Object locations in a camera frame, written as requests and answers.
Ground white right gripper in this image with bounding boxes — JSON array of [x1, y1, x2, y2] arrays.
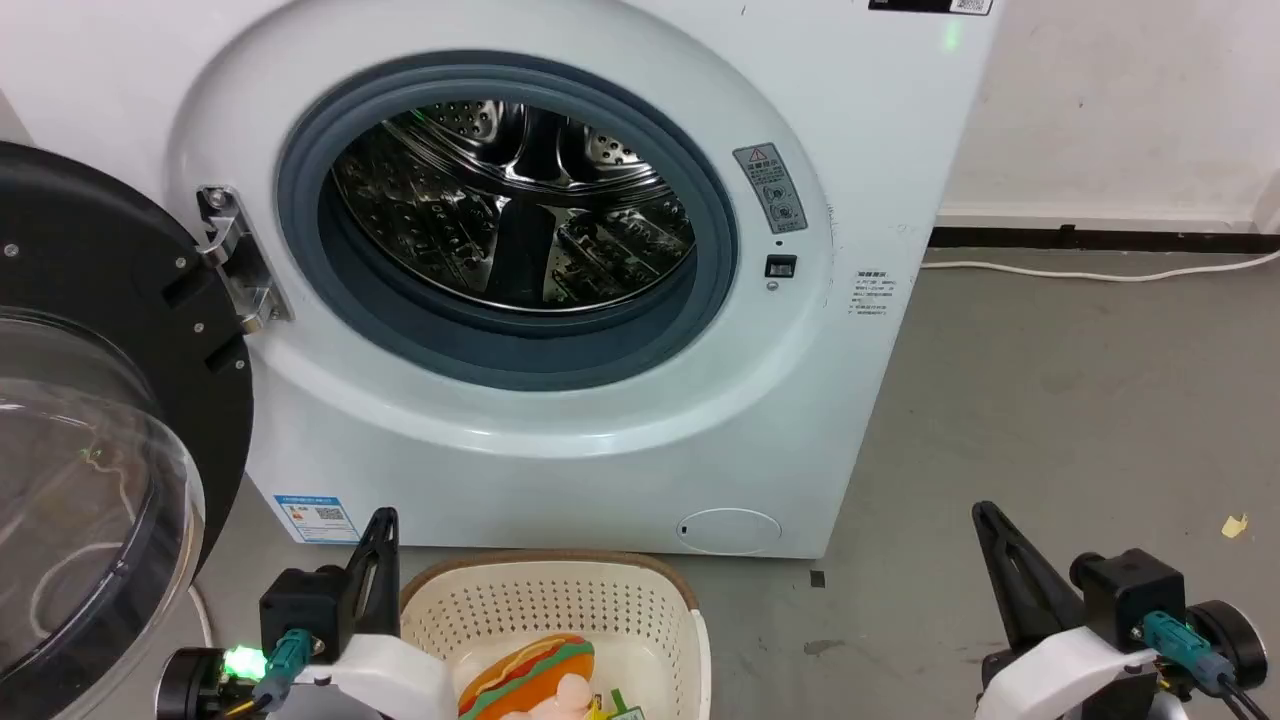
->
[[971, 500, 1163, 720]]

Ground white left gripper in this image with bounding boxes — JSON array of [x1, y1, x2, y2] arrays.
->
[[296, 507, 457, 720]]

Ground white front-load washing machine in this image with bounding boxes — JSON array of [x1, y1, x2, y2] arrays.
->
[[0, 0, 1004, 560]]

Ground black washing machine door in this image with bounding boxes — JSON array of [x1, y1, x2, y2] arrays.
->
[[0, 141, 255, 714]]

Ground blue energy label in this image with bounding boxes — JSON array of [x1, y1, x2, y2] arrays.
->
[[272, 492, 362, 546]]

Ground hot dog plush toy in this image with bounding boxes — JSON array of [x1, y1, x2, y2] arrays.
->
[[458, 633, 597, 720]]

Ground cream perforated laundry basket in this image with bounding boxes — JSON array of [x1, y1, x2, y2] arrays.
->
[[399, 549, 712, 720]]

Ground pale pink plush toy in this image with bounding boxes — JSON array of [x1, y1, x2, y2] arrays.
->
[[497, 673, 603, 720]]

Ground grey rubber door gasket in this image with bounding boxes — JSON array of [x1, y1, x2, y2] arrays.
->
[[276, 50, 740, 392]]

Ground round filter cover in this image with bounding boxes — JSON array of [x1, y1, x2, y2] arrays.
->
[[677, 507, 784, 557]]

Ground chrome door hinge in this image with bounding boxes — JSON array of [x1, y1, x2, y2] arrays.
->
[[196, 185, 293, 335]]

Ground black baseboard strip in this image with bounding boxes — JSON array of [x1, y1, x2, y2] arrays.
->
[[929, 226, 1280, 253]]

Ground stainless steel drum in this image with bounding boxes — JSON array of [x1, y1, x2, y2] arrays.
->
[[329, 97, 697, 312]]

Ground grey warning sticker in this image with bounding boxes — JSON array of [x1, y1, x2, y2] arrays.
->
[[732, 142, 810, 237]]

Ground black model label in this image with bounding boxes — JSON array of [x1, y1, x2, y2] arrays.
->
[[867, 0, 997, 17]]

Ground teal plug left camera cable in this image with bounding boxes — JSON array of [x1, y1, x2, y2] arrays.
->
[[222, 628, 313, 720]]

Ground teal plug camera cable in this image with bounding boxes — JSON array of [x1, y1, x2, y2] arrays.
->
[[222, 628, 313, 720], [1132, 611, 1280, 720]]

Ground white drain hose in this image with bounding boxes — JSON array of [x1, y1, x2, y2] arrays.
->
[[188, 578, 217, 651]]

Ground teal plug right camera cable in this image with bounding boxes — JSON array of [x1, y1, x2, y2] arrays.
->
[[1132, 611, 1280, 720]]

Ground white floor cable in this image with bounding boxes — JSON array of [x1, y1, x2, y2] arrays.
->
[[920, 249, 1280, 284]]

